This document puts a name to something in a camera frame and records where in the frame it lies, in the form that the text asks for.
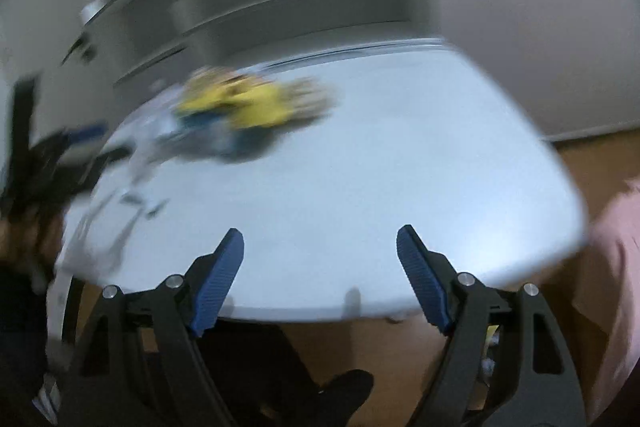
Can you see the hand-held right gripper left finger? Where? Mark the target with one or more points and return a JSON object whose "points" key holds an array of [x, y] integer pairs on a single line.
{"points": [[220, 277]]}

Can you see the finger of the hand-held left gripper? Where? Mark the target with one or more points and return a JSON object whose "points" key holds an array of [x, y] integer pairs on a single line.
{"points": [[82, 134], [102, 164]]}

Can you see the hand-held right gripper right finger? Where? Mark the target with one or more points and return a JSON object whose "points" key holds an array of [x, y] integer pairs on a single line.
{"points": [[422, 272]]}

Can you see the person's left forearm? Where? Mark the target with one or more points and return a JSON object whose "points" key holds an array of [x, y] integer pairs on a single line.
{"points": [[25, 239]]}

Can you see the yellow crumpled packet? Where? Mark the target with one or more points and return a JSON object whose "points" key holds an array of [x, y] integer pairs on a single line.
{"points": [[250, 104]]}

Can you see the pink fleece blanket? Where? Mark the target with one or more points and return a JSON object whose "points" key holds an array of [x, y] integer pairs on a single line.
{"points": [[612, 297]]}

